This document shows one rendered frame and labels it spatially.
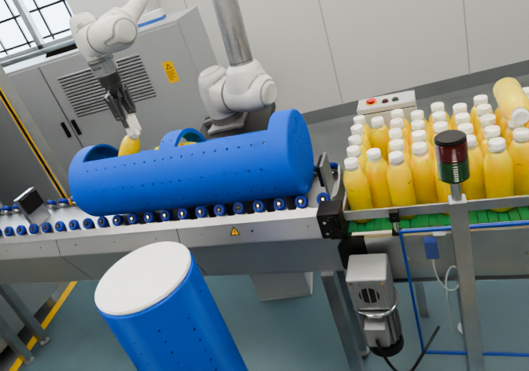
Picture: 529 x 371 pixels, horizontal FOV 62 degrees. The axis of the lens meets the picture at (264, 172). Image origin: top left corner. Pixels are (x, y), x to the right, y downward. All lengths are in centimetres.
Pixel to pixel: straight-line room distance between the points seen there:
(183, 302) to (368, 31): 334
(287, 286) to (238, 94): 112
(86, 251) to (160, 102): 150
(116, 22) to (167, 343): 94
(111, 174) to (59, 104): 194
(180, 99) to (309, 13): 156
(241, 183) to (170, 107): 183
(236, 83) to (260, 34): 237
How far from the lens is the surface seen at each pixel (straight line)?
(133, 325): 122
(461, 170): 100
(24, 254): 223
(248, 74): 182
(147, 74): 314
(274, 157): 133
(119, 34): 146
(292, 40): 416
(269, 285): 247
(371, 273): 126
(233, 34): 181
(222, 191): 145
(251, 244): 155
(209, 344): 133
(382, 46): 420
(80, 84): 337
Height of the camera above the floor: 172
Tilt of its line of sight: 27 degrees down
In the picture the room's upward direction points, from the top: 19 degrees counter-clockwise
